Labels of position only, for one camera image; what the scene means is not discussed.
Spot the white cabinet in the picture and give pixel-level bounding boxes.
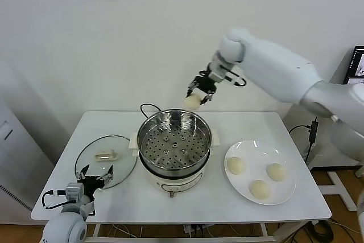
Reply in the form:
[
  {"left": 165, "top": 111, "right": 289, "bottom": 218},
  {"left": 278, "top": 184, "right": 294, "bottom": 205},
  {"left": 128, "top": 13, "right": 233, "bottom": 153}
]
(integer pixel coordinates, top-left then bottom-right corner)
[{"left": 0, "top": 97, "right": 55, "bottom": 224}]

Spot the round glass lid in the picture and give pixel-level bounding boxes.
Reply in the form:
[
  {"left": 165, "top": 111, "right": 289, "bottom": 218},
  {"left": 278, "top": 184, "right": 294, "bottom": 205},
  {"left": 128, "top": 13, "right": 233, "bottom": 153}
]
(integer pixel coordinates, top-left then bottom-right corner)
[{"left": 74, "top": 134, "right": 138, "bottom": 190}]

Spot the white side table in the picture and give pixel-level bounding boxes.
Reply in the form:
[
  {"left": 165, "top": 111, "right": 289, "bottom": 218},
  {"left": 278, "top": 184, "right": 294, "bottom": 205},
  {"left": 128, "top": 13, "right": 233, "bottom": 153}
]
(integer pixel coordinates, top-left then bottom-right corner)
[{"left": 308, "top": 151, "right": 359, "bottom": 212}]

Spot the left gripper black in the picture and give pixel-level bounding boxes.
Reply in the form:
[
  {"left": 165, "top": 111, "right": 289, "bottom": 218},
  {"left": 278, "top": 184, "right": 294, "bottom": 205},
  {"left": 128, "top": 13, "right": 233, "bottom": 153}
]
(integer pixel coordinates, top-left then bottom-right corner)
[{"left": 76, "top": 164, "right": 114, "bottom": 198}]

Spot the black laptop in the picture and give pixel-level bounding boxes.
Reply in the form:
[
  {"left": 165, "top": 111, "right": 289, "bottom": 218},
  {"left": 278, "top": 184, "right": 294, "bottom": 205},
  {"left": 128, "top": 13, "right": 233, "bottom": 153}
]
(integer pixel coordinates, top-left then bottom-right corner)
[{"left": 343, "top": 45, "right": 364, "bottom": 85}]

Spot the white round plate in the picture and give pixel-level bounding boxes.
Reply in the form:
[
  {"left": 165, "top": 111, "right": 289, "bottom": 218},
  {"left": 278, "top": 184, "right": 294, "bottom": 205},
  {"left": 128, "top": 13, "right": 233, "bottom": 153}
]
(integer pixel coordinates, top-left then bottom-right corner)
[{"left": 224, "top": 139, "right": 297, "bottom": 206}]

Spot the black cooker power cord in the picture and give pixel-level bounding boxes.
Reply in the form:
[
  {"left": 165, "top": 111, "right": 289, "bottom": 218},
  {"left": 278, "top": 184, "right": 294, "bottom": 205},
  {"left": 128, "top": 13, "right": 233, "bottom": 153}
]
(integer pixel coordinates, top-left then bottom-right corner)
[{"left": 139, "top": 102, "right": 162, "bottom": 120}]

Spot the black laptop power cable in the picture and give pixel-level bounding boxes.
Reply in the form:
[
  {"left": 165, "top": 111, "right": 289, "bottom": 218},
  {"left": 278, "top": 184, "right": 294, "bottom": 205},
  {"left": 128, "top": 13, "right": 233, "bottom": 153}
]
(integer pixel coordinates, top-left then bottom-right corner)
[{"left": 289, "top": 116, "right": 319, "bottom": 161}]

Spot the cream electric cooker base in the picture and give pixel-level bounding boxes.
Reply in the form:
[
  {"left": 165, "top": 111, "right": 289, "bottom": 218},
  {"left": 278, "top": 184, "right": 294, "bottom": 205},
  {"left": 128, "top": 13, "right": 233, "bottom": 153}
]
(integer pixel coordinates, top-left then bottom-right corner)
[{"left": 131, "top": 147, "right": 218, "bottom": 198}]

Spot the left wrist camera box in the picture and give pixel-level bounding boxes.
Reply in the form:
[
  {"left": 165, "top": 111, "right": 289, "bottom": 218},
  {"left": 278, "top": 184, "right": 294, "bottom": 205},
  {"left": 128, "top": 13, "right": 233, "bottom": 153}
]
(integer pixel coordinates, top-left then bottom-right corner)
[{"left": 58, "top": 182, "right": 85, "bottom": 204}]

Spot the black left camera cable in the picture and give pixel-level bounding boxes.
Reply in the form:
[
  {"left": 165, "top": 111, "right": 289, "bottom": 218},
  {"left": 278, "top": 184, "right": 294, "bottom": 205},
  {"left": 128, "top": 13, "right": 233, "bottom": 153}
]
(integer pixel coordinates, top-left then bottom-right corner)
[{"left": 42, "top": 190, "right": 69, "bottom": 209}]

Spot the steel perforated steamer basket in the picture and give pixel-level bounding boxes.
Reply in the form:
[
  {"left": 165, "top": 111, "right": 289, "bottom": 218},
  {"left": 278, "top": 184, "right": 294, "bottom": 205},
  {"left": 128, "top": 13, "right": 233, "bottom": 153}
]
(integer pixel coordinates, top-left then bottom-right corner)
[{"left": 129, "top": 108, "right": 221, "bottom": 171}]

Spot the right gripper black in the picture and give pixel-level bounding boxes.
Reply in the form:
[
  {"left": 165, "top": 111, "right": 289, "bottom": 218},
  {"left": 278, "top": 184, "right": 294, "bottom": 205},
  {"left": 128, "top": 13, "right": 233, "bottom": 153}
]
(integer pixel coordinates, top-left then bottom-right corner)
[{"left": 186, "top": 73, "right": 219, "bottom": 106}]

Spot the white floor wire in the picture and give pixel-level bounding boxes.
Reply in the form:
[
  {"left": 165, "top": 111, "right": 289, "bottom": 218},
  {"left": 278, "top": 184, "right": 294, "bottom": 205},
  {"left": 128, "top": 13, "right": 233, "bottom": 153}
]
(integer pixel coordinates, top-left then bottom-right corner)
[{"left": 109, "top": 224, "right": 146, "bottom": 240}]

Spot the black right camera cable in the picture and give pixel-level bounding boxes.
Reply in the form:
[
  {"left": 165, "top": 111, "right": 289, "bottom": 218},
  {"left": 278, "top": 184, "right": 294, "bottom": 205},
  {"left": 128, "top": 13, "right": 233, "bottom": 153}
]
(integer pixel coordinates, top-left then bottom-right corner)
[{"left": 227, "top": 68, "right": 247, "bottom": 87}]

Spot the white power strip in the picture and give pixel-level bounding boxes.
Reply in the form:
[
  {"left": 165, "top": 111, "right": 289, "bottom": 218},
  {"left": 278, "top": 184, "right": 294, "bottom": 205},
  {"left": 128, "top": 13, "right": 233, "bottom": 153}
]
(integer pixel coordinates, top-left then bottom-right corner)
[{"left": 183, "top": 224, "right": 211, "bottom": 234}]

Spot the white table frame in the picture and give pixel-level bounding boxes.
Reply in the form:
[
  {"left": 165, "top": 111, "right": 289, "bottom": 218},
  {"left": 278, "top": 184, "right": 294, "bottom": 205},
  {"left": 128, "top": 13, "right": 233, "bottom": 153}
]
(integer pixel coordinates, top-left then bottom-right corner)
[{"left": 85, "top": 220, "right": 322, "bottom": 243}]

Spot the black camera cable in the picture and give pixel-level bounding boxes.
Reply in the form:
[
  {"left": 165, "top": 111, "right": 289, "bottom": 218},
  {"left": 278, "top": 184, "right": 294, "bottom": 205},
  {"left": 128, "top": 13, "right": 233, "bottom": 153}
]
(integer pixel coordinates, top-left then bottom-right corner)
[
  {"left": 42, "top": 190, "right": 69, "bottom": 209},
  {"left": 227, "top": 68, "right": 247, "bottom": 87}
]

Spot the black coiled floor cable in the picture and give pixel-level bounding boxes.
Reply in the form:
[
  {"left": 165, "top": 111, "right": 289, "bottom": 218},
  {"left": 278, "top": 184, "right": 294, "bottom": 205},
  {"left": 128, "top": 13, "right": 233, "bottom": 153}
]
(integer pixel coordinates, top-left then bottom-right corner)
[{"left": 305, "top": 220, "right": 335, "bottom": 242}]

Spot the white steamed baozi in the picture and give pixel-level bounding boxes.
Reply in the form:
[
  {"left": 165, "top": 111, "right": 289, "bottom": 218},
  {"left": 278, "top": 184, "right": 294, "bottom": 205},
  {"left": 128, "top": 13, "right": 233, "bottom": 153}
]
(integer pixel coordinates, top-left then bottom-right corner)
[
  {"left": 266, "top": 163, "right": 287, "bottom": 183},
  {"left": 249, "top": 179, "right": 271, "bottom": 200},
  {"left": 226, "top": 156, "right": 246, "bottom": 175},
  {"left": 183, "top": 94, "right": 201, "bottom": 110}
]

